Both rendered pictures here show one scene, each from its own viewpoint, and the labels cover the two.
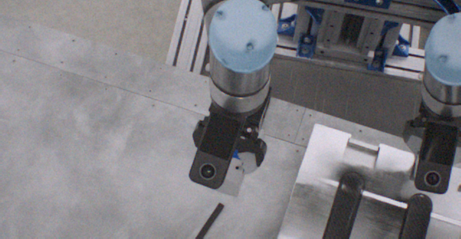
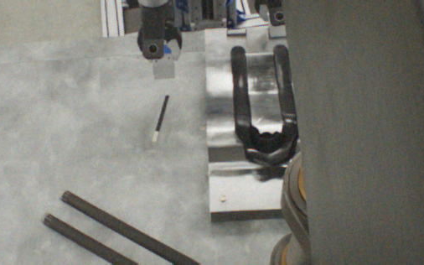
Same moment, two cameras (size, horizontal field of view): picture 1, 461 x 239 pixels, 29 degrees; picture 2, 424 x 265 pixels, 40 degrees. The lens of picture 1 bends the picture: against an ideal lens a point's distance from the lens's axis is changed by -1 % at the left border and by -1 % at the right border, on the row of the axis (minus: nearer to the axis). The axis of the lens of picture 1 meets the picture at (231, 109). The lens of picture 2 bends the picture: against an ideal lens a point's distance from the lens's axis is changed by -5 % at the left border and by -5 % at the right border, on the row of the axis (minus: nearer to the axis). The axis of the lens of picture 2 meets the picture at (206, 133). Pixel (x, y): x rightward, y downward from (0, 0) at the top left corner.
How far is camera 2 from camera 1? 0.37 m
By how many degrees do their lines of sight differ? 6
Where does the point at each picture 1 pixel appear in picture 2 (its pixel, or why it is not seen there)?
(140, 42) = not seen: hidden behind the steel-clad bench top
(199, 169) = (147, 49)
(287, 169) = (198, 65)
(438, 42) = not seen: outside the picture
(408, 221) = (276, 60)
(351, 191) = (239, 56)
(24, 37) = (21, 52)
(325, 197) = (225, 64)
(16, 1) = not seen: hidden behind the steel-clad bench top
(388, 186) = (258, 46)
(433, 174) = (278, 13)
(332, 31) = (197, 12)
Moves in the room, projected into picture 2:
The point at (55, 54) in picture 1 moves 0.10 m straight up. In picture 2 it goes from (42, 54) to (32, 31)
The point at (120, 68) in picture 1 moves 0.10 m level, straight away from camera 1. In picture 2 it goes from (82, 48) to (69, 25)
